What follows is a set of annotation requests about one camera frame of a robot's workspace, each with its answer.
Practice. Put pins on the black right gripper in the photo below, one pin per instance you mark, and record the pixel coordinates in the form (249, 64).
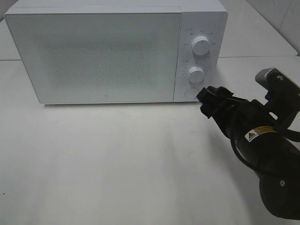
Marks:
(236, 117)

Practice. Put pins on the round white door button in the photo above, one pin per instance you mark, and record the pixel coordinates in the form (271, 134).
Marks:
(191, 93)

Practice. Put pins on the white microwave door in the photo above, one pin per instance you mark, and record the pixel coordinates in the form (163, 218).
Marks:
(98, 58)

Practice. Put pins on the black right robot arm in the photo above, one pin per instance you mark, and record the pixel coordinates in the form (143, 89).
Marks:
(255, 142)

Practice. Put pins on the lower white microwave knob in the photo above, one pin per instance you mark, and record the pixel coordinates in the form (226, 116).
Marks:
(195, 74)

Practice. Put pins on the white microwave knob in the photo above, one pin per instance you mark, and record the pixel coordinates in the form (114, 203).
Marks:
(195, 74)
(200, 45)

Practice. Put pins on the upper white microwave knob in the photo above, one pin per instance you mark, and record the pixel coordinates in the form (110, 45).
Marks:
(200, 45)

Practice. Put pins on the white microwave oven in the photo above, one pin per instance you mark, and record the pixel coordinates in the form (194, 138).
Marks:
(197, 17)

